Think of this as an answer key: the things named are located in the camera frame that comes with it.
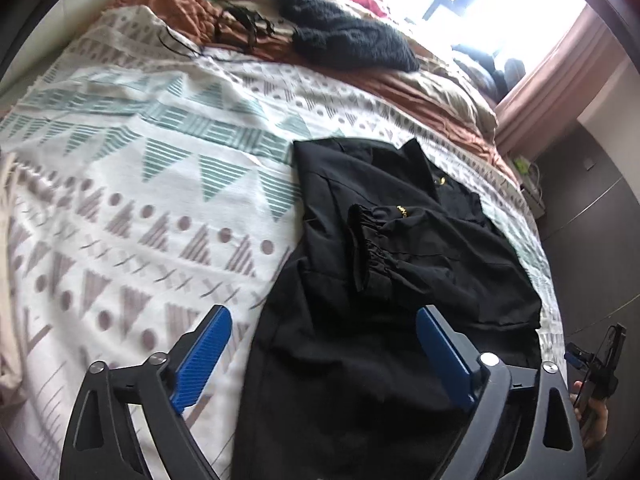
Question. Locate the black knitted sweater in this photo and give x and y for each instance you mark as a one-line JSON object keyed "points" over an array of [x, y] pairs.
{"points": [[350, 35]]}

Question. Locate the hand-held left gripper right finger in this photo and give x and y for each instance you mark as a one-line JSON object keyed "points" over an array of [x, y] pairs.
{"points": [[442, 355]]}

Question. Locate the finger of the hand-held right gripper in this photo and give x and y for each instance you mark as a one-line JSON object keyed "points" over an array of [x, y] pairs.
{"points": [[577, 356]]}

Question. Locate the brown and beige duvet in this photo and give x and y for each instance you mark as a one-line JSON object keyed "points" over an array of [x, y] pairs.
{"points": [[400, 90]]}

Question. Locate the black jacket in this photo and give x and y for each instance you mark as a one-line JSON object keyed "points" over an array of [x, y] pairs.
{"points": [[350, 340]]}

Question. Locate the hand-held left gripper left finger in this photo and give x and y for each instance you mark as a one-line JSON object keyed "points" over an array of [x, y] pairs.
{"points": [[202, 360]]}

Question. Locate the dark clothes pile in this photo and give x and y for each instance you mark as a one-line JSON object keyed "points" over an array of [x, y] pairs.
{"points": [[487, 72]]}

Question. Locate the red cloth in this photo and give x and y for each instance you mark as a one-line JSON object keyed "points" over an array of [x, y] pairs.
{"points": [[360, 1]]}

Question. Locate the person's right hand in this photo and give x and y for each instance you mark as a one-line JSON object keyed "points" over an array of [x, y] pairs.
{"points": [[597, 420]]}

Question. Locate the white nightstand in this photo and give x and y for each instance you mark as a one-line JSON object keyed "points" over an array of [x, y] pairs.
{"points": [[532, 190]]}

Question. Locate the pink curtain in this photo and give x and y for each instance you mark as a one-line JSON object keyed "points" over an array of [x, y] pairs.
{"points": [[565, 80]]}

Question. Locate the patterned white blanket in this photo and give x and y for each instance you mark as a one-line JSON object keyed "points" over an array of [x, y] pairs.
{"points": [[140, 185]]}

